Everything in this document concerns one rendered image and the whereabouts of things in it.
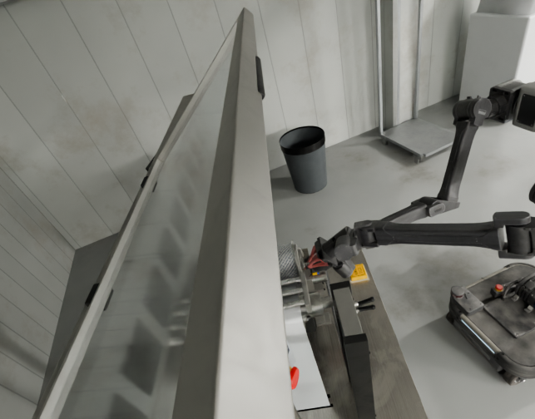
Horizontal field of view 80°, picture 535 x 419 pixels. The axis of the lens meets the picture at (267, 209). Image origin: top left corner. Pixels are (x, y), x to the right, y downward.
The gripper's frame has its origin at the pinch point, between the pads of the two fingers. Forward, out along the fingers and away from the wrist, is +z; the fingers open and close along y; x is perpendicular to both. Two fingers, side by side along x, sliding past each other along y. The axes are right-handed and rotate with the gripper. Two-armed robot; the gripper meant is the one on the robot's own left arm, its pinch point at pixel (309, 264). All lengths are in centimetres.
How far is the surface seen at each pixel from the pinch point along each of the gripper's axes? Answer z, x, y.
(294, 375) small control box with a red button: -24, 38, -52
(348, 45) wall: -52, -78, 306
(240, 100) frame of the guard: -48, 65, -42
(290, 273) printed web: 3.8, 6.4, -4.4
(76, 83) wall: 122, 126, 232
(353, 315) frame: -20.0, 13.2, -33.6
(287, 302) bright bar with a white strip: -8.0, 21.5, -26.7
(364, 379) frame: -8.9, -1.0, -41.0
